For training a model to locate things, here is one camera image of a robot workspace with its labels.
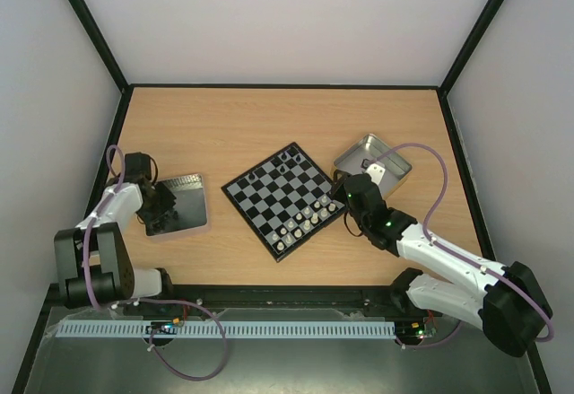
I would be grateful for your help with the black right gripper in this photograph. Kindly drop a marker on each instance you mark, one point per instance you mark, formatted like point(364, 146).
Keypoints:
point(346, 186)

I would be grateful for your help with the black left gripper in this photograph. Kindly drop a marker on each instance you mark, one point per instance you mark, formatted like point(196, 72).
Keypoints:
point(169, 201)

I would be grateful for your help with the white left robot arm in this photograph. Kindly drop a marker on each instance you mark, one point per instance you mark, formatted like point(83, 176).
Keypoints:
point(93, 264)

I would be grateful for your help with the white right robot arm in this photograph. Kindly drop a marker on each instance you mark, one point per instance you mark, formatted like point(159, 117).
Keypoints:
point(505, 302)

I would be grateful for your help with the pink tin with black pieces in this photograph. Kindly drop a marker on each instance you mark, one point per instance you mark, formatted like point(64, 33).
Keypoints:
point(185, 207)

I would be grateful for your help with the black and silver chessboard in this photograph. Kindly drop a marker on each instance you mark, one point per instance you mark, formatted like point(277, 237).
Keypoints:
point(274, 198)

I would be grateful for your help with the empty gold metal tin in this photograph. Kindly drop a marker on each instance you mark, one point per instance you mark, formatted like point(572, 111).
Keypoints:
point(366, 156)

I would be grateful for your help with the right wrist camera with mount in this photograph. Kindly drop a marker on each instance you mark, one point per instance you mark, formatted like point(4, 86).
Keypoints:
point(375, 170)

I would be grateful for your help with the black aluminium frame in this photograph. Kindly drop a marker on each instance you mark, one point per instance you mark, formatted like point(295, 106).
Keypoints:
point(472, 41)

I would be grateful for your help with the light blue slotted cable duct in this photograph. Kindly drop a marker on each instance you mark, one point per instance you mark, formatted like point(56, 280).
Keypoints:
point(230, 329)

